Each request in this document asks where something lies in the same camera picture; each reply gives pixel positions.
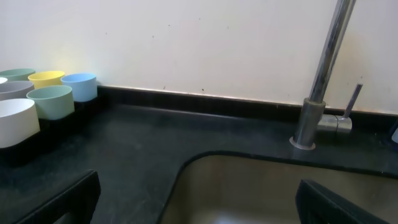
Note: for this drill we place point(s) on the yellow cup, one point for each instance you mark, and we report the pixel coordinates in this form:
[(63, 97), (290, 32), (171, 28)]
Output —
[(46, 79)]

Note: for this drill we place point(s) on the steel sink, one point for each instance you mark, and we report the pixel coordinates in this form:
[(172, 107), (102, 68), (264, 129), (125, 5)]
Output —
[(248, 189)]

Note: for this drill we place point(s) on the green cup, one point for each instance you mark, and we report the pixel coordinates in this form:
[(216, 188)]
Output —
[(53, 104), (15, 74)]

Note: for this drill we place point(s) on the steel tap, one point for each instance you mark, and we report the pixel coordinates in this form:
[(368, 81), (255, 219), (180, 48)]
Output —
[(309, 121)]

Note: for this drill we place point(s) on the white cup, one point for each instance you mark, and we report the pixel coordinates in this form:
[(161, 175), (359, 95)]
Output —
[(17, 124), (2, 80)]

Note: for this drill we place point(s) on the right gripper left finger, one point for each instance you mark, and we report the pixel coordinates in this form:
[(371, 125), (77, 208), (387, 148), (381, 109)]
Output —
[(71, 202)]

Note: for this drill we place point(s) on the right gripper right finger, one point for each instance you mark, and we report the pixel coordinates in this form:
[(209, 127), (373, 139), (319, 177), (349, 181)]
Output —
[(323, 205)]

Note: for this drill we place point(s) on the blue soap bottle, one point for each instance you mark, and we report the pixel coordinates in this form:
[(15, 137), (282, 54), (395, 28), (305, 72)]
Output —
[(394, 135)]

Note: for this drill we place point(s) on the grey cup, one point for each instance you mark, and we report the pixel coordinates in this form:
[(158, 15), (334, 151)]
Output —
[(14, 90)]

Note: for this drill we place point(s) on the black tray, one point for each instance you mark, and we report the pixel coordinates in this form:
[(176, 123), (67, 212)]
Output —
[(62, 127)]

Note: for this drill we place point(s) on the blue cup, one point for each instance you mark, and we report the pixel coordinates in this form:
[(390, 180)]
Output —
[(81, 88)]

